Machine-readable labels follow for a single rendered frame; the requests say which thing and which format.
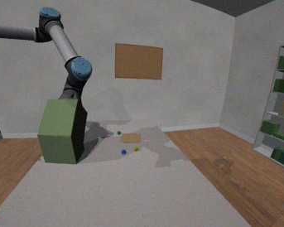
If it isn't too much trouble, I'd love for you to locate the tan flat mat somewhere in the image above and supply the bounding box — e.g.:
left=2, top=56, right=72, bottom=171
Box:
left=120, top=133, right=140, bottom=143

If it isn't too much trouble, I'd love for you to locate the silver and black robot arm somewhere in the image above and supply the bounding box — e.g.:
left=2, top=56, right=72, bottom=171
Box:
left=0, top=7, right=92, bottom=104

